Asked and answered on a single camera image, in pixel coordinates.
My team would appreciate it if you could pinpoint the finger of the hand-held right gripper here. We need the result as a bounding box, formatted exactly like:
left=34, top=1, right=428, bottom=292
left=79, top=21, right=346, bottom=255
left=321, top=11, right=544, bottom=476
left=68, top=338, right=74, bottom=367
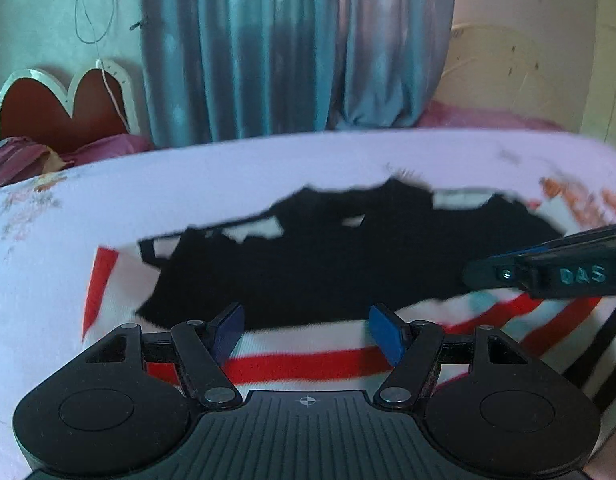
left=525, top=221, right=616, bottom=257
left=462, top=246, right=616, bottom=302

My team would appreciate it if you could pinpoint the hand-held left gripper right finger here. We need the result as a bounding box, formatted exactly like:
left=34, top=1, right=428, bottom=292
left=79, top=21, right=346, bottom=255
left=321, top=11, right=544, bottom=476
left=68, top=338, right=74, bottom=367
left=369, top=304, right=528, bottom=407

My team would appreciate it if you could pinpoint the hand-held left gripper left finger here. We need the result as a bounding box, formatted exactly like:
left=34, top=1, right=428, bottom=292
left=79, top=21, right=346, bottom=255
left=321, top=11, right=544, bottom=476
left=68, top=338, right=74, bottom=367
left=85, top=302, right=245, bottom=407

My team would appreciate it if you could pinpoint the striped cat print sweater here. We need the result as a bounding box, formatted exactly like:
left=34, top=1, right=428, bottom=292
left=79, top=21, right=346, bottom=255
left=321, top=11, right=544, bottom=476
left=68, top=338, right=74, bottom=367
left=82, top=177, right=616, bottom=406

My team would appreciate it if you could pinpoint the light pink pillow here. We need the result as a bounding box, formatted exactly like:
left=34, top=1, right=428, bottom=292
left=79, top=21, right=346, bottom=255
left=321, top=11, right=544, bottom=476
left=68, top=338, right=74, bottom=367
left=418, top=100, right=568, bottom=132

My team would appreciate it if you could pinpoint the cream metal headboard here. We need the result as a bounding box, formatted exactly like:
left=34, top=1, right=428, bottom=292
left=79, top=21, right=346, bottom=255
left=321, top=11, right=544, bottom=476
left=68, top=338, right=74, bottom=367
left=433, top=22, right=603, bottom=133

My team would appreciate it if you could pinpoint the bed with pink floral sheet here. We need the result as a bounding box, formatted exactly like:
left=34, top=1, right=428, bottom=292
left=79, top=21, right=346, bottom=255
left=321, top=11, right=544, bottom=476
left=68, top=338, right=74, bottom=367
left=0, top=127, right=616, bottom=466

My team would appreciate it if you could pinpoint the dark pink pillow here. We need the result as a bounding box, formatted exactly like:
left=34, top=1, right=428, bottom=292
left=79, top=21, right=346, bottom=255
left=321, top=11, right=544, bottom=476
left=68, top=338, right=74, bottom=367
left=63, top=134, right=154, bottom=167

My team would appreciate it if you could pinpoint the folded patterned quilt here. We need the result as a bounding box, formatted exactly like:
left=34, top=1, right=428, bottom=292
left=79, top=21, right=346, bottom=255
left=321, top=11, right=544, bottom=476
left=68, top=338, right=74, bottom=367
left=0, top=136, right=75, bottom=188

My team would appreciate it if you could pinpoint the tied blue curtain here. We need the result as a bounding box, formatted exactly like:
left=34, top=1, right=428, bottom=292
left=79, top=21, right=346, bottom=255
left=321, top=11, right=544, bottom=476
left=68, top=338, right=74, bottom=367
left=328, top=0, right=456, bottom=130

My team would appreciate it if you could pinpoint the red heart-shaped headboard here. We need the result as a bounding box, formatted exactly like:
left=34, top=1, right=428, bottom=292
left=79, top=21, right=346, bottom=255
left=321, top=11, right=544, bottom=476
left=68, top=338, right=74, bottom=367
left=0, top=59, right=141, bottom=153

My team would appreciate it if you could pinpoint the white hanging cable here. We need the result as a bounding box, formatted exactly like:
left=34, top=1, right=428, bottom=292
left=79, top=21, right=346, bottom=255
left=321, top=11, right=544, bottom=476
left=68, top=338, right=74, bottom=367
left=74, top=0, right=130, bottom=133

